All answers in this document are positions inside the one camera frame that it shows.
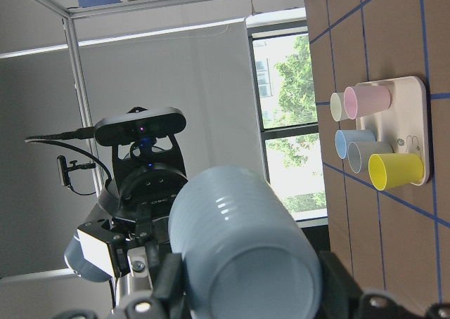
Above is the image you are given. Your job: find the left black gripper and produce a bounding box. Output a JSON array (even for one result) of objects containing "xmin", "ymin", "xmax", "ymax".
[{"xmin": 77, "ymin": 139, "xmax": 188, "ymax": 278}]

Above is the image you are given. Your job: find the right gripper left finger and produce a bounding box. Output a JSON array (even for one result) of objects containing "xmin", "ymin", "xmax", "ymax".
[{"xmin": 52, "ymin": 252, "xmax": 187, "ymax": 319}]

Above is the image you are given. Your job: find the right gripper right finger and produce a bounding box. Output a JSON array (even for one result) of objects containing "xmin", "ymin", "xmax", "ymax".
[{"xmin": 319, "ymin": 250, "xmax": 450, "ymax": 319}]

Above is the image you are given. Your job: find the light blue ribbed cup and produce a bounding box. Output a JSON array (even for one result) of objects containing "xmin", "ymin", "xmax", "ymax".
[{"xmin": 169, "ymin": 166, "xmax": 322, "ymax": 318}]

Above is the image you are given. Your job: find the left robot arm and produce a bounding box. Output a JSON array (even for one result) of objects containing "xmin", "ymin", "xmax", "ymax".
[{"xmin": 65, "ymin": 136, "xmax": 188, "ymax": 282}]

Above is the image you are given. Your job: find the yellow plastic cup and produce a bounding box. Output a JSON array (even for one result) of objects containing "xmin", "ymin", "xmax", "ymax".
[{"xmin": 368, "ymin": 153, "xmax": 425, "ymax": 190}]

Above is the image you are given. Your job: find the grey plastic cup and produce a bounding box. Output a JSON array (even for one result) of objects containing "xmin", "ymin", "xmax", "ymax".
[{"xmin": 347, "ymin": 141, "xmax": 393, "ymax": 174}]

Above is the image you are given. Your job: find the blue plastic cup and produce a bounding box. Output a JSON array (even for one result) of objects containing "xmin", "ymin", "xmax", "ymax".
[{"xmin": 334, "ymin": 129, "xmax": 377, "ymax": 160}]

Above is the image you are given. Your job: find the pale green plastic cup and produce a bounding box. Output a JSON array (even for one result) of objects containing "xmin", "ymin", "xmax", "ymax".
[{"xmin": 330, "ymin": 92, "xmax": 349, "ymax": 122}]

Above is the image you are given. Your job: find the pink plastic cup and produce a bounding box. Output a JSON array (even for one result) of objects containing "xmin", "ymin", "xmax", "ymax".
[{"xmin": 344, "ymin": 86, "xmax": 392, "ymax": 119}]

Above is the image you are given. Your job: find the cream plastic tray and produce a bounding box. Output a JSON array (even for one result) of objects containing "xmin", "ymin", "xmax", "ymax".
[{"xmin": 356, "ymin": 76, "xmax": 430, "ymax": 186}]

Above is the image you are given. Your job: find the side mounted black camera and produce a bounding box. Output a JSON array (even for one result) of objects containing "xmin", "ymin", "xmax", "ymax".
[{"xmin": 57, "ymin": 155, "xmax": 96, "ymax": 188}]

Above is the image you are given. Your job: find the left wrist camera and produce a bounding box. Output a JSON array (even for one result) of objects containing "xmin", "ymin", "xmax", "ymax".
[{"xmin": 94, "ymin": 107, "xmax": 186, "ymax": 146}]

